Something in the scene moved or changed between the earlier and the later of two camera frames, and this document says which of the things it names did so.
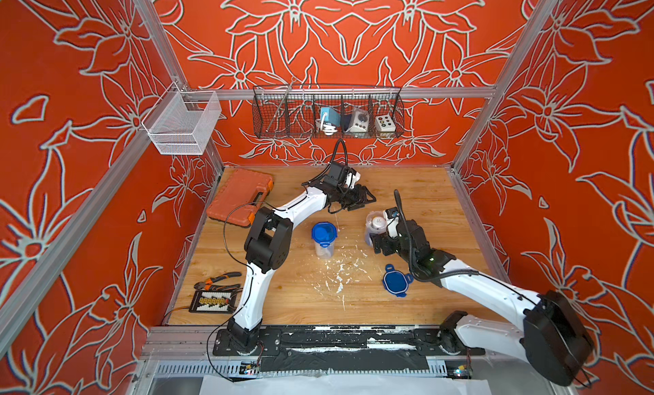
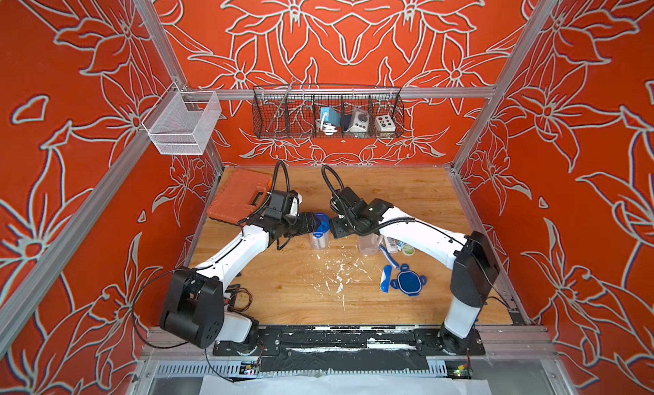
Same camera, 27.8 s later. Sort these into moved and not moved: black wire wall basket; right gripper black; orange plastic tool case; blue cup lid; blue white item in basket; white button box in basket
Moved: blue cup lid; right gripper black
Not moved: white button box in basket; blue white item in basket; black wire wall basket; orange plastic tool case
